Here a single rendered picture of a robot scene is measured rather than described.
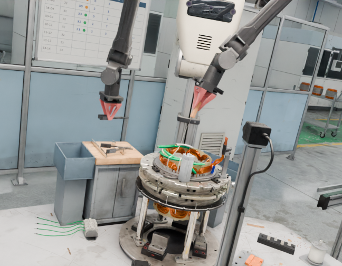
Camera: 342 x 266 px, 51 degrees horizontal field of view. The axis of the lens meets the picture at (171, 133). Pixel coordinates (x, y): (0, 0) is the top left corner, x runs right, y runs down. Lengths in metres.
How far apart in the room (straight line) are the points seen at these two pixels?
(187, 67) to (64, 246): 0.89
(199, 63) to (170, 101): 2.09
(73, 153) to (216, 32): 0.79
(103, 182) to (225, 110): 2.57
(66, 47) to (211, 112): 1.51
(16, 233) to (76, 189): 0.25
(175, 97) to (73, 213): 2.38
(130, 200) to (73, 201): 0.22
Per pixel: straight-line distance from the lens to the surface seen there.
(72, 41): 3.34
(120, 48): 1.36
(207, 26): 1.63
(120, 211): 1.49
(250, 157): 0.77
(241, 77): 3.86
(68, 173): 1.34
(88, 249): 1.35
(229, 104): 3.82
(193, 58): 1.63
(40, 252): 1.33
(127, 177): 1.43
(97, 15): 3.41
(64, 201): 1.42
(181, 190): 1.18
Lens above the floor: 1.55
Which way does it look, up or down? 15 degrees down
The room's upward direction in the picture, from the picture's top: 10 degrees clockwise
